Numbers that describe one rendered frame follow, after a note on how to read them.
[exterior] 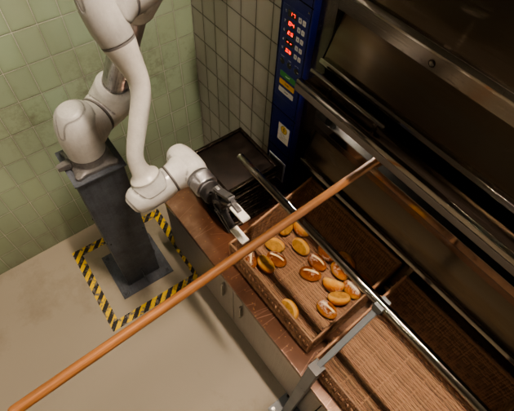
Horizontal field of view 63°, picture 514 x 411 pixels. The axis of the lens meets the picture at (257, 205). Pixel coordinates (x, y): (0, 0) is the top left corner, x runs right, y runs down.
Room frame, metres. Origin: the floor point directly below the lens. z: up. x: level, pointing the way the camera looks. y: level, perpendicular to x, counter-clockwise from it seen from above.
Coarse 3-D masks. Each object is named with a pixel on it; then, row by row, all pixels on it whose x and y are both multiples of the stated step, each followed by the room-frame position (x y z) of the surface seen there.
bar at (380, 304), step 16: (240, 160) 0.99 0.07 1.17; (256, 176) 0.92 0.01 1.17; (272, 192) 0.86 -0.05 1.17; (288, 208) 0.79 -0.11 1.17; (304, 224) 0.73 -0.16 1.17; (320, 240) 0.68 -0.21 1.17; (336, 256) 0.62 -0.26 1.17; (352, 272) 0.57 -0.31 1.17; (368, 288) 0.52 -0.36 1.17; (384, 304) 0.47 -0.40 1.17; (368, 320) 0.44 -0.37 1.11; (400, 320) 0.43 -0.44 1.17; (352, 336) 0.41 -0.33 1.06; (416, 336) 0.39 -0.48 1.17; (336, 352) 0.37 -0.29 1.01; (432, 352) 0.34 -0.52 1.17; (320, 368) 0.33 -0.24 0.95; (448, 368) 0.30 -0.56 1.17; (304, 384) 0.32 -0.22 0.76; (464, 384) 0.27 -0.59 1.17; (288, 400) 0.33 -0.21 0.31; (480, 400) 0.23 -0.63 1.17
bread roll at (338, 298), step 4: (332, 292) 0.73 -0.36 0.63; (336, 292) 0.73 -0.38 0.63; (340, 292) 0.73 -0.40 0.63; (328, 296) 0.71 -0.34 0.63; (332, 296) 0.71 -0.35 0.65; (336, 296) 0.71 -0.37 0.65; (340, 296) 0.71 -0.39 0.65; (344, 296) 0.71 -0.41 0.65; (348, 296) 0.71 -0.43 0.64; (332, 300) 0.69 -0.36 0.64; (336, 300) 0.69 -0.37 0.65; (340, 300) 0.69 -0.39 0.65; (344, 300) 0.69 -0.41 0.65; (348, 300) 0.70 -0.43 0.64; (336, 304) 0.68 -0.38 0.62; (340, 304) 0.68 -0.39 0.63; (344, 304) 0.68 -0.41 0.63
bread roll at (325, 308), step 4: (320, 300) 0.69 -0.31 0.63; (324, 300) 0.69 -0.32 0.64; (320, 304) 0.67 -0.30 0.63; (324, 304) 0.67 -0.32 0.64; (328, 304) 0.67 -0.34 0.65; (332, 304) 0.67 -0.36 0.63; (320, 308) 0.65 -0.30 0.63; (324, 308) 0.65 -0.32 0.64; (328, 308) 0.65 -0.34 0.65; (332, 308) 0.65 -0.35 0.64; (320, 312) 0.64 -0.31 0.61; (324, 312) 0.64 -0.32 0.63; (328, 312) 0.64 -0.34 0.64; (332, 312) 0.64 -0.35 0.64; (336, 312) 0.64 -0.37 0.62; (328, 316) 0.62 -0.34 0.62; (332, 316) 0.62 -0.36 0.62
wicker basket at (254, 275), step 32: (320, 192) 1.13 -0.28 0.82; (256, 224) 0.97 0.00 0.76; (320, 224) 1.04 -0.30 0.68; (352, 224) 0.97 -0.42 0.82; (288, 256) 0.91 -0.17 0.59; (352, 256) 0.89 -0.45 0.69; (384, 256) 0.83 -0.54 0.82; (256, 288) 0.73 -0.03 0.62; (288, 288) 0.75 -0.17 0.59; (320, 288) 0.76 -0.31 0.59; (288, 320) 0.58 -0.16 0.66; (320, 320) 0.61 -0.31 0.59
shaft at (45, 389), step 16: (352, 176) 0.92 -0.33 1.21; (336, 192) 0.86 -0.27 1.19; (304, 208) 0.77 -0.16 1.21; (288, 224) 0.71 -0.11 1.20; (256, 240) 0.64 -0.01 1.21; (240, 256) 0.58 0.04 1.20; (208, 272) 0.52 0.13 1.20; (192, 288) 0.47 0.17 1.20; (160, 304) 0.41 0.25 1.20; (176, 304) 0.42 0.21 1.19; (144, 320) 0.36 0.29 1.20; (112, 336) 0.32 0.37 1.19; (128, 336) 0.32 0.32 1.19; (96, 352) 0.27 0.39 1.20; (80, 368) 0.23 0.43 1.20; (48, 384) 0.18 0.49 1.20; (32, 400) 0.14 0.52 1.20
